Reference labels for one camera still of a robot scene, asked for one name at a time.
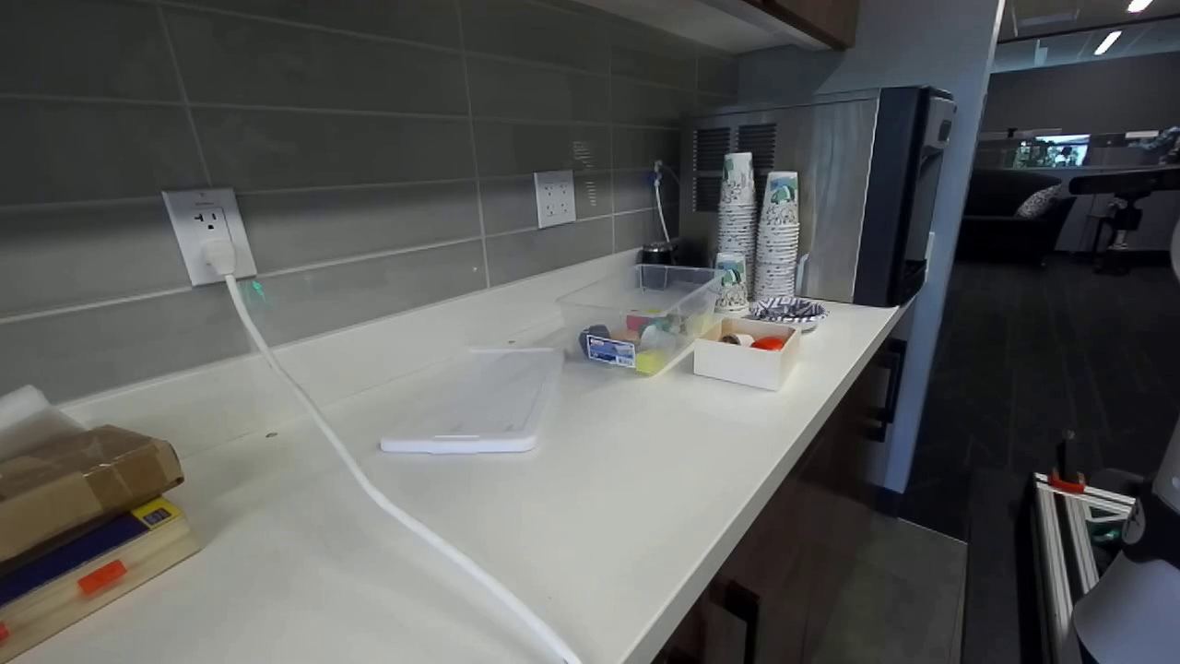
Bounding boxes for clear plastic container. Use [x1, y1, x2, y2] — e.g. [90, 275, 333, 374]
[557, 264, 720, 377]

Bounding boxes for clear container lid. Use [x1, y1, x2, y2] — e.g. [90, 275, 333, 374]
[381, 347, 563, 457]

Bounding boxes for single inverted paper cup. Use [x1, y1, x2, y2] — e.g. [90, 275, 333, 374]
[714, 251, 750, 313]

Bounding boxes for small white wooden box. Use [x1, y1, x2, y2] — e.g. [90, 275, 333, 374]
[694, 318, 800, 391]

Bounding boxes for tall paper cup stack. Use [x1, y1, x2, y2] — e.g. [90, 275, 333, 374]
[714, 153, 756, 276]

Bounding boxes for patterned paper plate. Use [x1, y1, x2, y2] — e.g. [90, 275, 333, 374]
[750, 300, 825, 328]

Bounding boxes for black tall appliance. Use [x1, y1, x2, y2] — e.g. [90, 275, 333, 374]
[857, 86, 954, 308]

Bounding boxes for stacked wooden boxes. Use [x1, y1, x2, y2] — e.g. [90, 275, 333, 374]
[0, 428, 198, 664]

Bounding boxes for white power cable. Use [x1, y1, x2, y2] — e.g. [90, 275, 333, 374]
[221, 275, 583, 664]

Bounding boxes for white wall power outlet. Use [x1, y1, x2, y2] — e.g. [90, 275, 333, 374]
[162, 187, 259, 283]

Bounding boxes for white metal frame stand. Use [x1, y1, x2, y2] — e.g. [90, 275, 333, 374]
[1030, 474, 1132, 664]

